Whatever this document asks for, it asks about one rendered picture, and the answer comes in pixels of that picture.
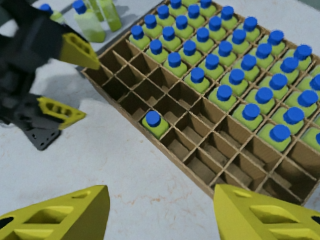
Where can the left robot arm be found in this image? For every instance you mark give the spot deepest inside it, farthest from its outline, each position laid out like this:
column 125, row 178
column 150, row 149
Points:
column 27, row 46

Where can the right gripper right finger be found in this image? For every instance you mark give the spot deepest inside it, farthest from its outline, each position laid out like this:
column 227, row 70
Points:
column 245, row 215

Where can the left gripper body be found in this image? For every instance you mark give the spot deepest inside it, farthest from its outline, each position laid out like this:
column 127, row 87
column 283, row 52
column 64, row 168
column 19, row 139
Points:
column 22, row 85

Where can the brown cardboard carton with grid dividers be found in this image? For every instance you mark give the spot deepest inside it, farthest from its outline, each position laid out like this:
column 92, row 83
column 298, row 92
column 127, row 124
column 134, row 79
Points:
column 194, row 119

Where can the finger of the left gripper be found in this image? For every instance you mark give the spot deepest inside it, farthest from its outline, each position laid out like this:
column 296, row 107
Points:
column 61, row 110
column 69, row 53

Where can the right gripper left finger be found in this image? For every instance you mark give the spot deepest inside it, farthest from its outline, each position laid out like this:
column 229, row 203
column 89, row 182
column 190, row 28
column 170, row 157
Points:
column 79, row 215

